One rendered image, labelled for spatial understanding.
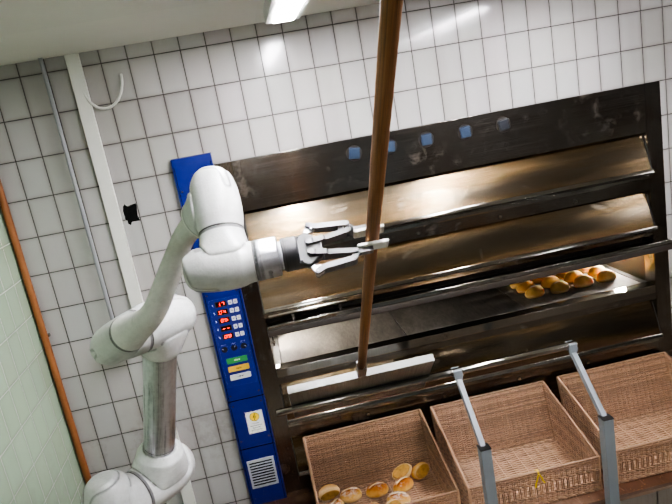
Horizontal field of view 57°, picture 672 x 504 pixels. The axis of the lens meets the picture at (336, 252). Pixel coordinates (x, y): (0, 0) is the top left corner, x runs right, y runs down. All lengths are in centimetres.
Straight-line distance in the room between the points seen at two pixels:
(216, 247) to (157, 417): 86
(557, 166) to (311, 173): 108
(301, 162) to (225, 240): 128
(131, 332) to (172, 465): 65
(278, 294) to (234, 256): 135
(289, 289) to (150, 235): 61
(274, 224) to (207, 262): 130
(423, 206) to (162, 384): 132
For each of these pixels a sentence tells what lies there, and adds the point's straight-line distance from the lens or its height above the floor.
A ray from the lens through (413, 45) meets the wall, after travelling 267.
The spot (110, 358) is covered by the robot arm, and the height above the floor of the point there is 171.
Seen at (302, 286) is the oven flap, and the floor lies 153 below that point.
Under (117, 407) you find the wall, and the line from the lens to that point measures 289.
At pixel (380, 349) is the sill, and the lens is 281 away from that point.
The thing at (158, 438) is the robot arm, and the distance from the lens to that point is 212.
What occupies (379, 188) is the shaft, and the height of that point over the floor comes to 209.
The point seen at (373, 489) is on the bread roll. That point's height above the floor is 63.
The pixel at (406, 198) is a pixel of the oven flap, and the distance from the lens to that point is 268.
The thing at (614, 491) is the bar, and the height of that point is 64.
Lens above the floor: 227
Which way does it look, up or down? 14 degrees down
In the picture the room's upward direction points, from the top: 10 degrees counter-clockwise
